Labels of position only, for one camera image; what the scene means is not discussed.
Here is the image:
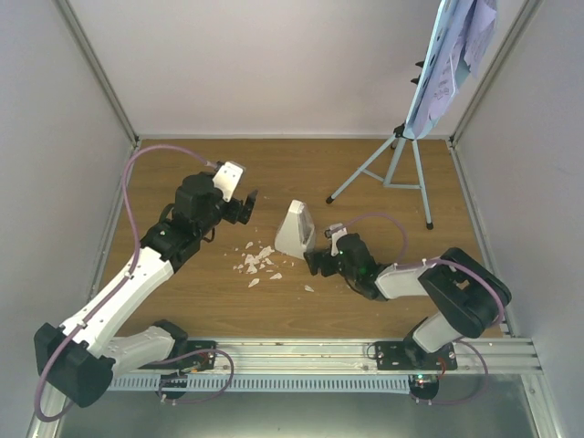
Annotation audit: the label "light blue music stand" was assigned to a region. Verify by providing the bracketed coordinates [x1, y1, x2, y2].
[325, 0, 499, 230]

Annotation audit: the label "sheet music papers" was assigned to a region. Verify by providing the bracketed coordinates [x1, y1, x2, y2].
[424, 1, 498, 125]

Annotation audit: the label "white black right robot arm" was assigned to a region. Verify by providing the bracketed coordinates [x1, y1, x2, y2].
[304, 234, 512, 370]

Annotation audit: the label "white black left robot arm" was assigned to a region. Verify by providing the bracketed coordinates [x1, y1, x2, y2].
[34, 162, 257, 407]

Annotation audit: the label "white plastic debris pile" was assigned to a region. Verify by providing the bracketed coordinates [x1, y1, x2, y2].
[232, 241, 283, 288]

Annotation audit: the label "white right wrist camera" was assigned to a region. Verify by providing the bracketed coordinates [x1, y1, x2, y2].
[324, 223, 348, 252]

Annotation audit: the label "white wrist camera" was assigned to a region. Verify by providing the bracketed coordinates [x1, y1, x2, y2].
[324, 223, 348, 252]
[213, 161, 245, 203]

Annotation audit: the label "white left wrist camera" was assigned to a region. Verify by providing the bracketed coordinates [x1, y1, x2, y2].
[213, 161, 245, 203]

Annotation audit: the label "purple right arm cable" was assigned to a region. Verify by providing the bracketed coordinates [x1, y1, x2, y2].
[339, 213, 507, 339]

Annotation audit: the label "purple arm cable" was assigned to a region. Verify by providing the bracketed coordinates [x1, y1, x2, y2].
[34, 144, 218, 423]
[339, 213, 507, 339]

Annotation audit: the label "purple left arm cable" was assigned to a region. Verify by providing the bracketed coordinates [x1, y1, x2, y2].
[34, 144, 218, 423]

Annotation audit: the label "grey slotted cable duct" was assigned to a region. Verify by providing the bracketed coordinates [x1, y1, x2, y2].
[109, 373, 410, 394]

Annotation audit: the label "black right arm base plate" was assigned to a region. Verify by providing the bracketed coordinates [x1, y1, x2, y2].
[372, 340, 458, 371]

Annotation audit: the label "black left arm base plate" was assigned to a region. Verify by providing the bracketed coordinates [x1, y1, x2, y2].
[143, 339, 217, 372]

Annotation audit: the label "aluminium frame post left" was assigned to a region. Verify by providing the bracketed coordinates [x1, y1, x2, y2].
[54, 0, 140, 149]

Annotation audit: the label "aluminium frame post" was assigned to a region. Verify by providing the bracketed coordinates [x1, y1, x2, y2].
[447, 0, 542, 149]
[54, 0, 140, 149]

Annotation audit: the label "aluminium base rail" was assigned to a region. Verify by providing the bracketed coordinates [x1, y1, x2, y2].
[109, 335, 545, 376]

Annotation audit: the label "aluminium frame post right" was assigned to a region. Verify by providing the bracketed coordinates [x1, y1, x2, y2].
[447, 0, 542, 149]

